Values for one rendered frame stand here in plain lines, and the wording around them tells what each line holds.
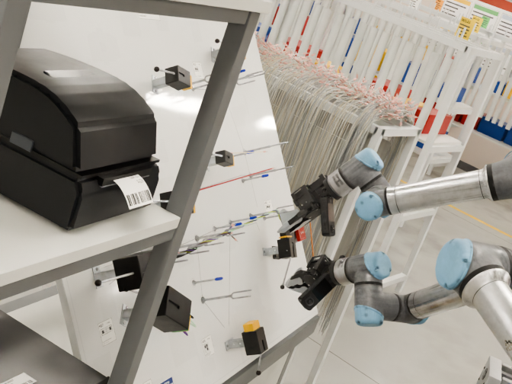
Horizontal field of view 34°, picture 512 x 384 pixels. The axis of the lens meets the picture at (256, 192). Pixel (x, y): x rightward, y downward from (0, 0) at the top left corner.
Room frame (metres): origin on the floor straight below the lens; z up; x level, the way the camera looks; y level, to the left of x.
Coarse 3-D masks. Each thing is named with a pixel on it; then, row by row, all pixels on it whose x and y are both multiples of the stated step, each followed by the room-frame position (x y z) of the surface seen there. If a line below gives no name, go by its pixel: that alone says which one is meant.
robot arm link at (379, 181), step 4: (376, 176) 2.28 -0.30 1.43; (380, 176) 2.29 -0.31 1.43; (372, 180) 2.27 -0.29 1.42; (376, 180) 2.27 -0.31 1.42; (380, 180) 2.28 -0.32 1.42; (384, 180) 2.29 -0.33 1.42; (368, 184) 2.27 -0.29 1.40; (372, 184) 2.27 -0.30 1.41; (376, 184) 2.27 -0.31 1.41; (380, 184) 2.27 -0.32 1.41; (384, 184) 2.27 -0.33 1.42; (388, 184) 2.28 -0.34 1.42; (360, 188) 2.29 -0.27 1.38; (364, 188) 2.27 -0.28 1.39; (368, 188) 2.27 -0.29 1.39; (384, 216) 2.25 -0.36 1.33
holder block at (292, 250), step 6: (282, 240) 2.30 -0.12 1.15; (288, 240) 2.30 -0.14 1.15; (294, 240) 2.33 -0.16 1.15; (282, 246) 2.30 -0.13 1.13; (288, 246) 2.29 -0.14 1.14; (294, 246) 2.31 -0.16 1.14; (282, 252) 2.29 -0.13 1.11; (288, 252) 2.28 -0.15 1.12; (294, 252) 2.30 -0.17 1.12; (282, 258) 2.30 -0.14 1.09; (288, 258) 2.32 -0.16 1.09
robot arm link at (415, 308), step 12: (432, 288) 2.02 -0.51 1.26; (444, 288) 1.97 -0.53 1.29; (408, 300) 2.07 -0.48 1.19; (420, 300) 2.03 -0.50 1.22; (432, 300) 2.00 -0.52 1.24; (444, 300) 1.97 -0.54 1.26; (456, 300) 1.94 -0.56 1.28; (408, 312) 2.06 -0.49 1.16; (420, 312) 2.03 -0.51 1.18; (432, 312) 2.01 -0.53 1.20; (420, 324) 2.11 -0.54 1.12
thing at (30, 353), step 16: (0, 320) 1.39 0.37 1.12; (16, 320) 1.41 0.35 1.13; (0, 336) 1.34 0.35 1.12; (16, 336) 1.35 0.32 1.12; (32, 336) 1.37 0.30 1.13; (0, 352) 1.29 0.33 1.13; (16, 352) 1.31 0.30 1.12; (32, 352) 1.32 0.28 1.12; (48, 352) 1.34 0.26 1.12; (64, 352) 1.36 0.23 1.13; (0, 368) 1.24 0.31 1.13; (16, 368) 1.26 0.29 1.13; (32, 368) 1.28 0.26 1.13; (48, 368) 1.29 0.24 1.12; (64, 368) 1.31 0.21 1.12; (80, 368) 1.33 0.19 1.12
